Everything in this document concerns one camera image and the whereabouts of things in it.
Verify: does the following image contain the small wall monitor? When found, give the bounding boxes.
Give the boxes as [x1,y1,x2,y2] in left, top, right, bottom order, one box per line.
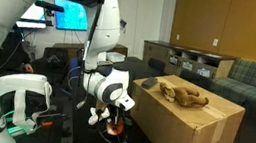
[15,0,51,33]

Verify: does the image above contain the person in dark clothes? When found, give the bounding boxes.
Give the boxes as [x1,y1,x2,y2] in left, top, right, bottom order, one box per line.
[0,21,41,82]

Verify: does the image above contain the large cardboard box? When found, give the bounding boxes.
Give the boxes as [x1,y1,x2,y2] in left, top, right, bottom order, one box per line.
[123,69,250,143]

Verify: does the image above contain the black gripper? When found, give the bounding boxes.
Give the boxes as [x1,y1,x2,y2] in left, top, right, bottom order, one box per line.
[105,104,129,139]

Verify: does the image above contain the clear plastic bin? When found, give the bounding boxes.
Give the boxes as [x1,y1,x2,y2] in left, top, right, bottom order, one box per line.
[104,50,126,65]

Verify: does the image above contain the black backpack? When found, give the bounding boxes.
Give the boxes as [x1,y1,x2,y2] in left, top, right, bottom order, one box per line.
[27,43,73,87]

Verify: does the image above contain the white cloth with red spot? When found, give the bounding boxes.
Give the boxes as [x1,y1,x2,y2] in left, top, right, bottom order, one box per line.
[87,106,112,128]

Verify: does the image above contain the white VR headset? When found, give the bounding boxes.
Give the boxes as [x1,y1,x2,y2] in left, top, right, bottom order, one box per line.
[0,69,55,139]

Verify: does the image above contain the red plush toy green leaf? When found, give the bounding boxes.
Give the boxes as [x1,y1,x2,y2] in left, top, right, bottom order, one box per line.
[105,118,134,139]

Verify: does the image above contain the small orange clip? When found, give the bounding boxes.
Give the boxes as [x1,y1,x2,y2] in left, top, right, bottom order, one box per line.
[41,120,54,129]

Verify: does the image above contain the wooden desk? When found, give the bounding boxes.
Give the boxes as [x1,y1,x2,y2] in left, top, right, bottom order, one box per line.
[51,35,130,65]

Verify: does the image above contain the black camera on mount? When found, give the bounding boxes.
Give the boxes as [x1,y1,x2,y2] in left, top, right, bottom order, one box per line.
[33,0,67,15]

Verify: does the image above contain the brown moose plush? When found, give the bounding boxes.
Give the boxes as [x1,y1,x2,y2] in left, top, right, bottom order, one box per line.
[156,81,212,111]

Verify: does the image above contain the blue rectangular object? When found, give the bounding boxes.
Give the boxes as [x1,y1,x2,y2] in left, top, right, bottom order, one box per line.
[68,56,80,72]

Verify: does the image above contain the white cabinet label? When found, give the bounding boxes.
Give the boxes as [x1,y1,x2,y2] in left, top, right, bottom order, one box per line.
[196,66,212,79]
[181,60,194,71]
[168,55,179,66]

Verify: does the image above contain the wooden cabinet with bins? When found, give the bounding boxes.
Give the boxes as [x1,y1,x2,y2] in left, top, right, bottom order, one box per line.
[139,38,238,85]

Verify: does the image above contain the black chair back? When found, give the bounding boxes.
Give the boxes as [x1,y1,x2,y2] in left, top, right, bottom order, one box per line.
[177,68,216,93]
[146,57,168,75]

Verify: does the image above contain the ochre wrist camera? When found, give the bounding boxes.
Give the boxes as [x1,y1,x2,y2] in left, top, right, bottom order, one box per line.
[94,98,111,114]

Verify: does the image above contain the wide wall monitor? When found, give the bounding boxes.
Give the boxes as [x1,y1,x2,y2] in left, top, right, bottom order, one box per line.
[49,0,93,33]

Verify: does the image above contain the small dark wall device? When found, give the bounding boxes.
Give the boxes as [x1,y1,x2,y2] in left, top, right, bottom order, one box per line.
[118,18,128,32]

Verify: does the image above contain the green plaid sofa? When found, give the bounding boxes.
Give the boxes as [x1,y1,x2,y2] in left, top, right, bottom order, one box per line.
[209,55,256,109]

